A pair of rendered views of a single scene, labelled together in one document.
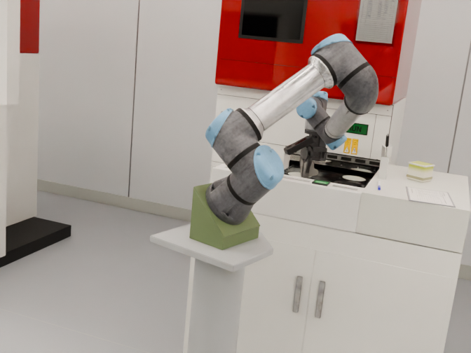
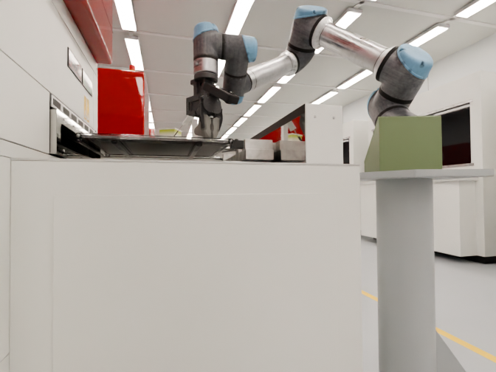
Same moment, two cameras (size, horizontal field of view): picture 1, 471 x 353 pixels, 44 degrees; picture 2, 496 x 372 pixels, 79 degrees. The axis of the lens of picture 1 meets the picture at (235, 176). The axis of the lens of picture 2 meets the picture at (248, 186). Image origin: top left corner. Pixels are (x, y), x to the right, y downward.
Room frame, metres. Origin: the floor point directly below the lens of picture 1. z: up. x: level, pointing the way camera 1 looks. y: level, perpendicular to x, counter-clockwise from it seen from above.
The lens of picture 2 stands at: (2.69, 0.53, 0.76)
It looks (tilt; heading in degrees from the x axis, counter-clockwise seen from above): 1 degrees up; 235
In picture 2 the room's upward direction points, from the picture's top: straight up
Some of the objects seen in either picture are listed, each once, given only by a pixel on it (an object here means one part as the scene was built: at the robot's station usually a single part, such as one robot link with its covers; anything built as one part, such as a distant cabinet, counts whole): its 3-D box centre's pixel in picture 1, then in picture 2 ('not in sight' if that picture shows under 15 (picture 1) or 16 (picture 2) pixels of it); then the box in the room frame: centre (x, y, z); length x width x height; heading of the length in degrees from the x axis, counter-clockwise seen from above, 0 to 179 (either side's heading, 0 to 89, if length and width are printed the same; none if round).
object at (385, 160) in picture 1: (385, 160); (190, 123); (2.21, -0.56, 1.03); 0.06 x 0.04 x 0.13; 161
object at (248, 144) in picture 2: not in sight; (257, 145); (2.19, -0.15, 0.89); 0.08 x 0.03 x 0.03; 161
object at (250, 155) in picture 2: not in sight; (243, 161); (2.14, -0.30, 0.87); 0.36 x 0.08 x 0.03; 71
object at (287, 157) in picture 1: (330, 170); (81, 146); (2.59, -0.43, 0.89); 0.44 x 0.02 x 0.10; 71
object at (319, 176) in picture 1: (324, 178); (159, 148); (2.39, -0.37, 0.90); 0.34 x 0.34 x 0.01; 71
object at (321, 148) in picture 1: (313, 146); (204, 97); (2.28, -0.30, 1.05); 0.09 x 0.08 x 0.12; 105
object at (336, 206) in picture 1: (284, 196); (280, 150); (2.07, -0.19, 0.89); 0.55 x 0.09 x 0.14; 71
